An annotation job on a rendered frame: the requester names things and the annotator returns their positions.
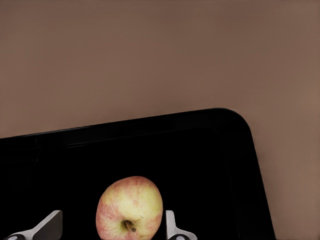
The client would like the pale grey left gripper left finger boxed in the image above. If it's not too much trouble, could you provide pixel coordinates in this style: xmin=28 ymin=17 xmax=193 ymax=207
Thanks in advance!
xmin=3 ymin=209 xmax=63 ymax=240

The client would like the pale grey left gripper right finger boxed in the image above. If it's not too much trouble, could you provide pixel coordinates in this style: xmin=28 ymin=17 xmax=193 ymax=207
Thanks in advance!
xmin=165 ymin=209 xmax=198 ymax=240

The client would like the yellow-red apple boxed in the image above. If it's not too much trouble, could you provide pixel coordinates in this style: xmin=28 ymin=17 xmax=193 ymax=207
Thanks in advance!
xmin=95 ymin=175 xmax=164 ymax=240

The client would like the black rectangular tray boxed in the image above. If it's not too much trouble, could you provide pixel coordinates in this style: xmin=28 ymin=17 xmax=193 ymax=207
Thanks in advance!
xmin=0 ymin=107 xmax=277 ymax=240

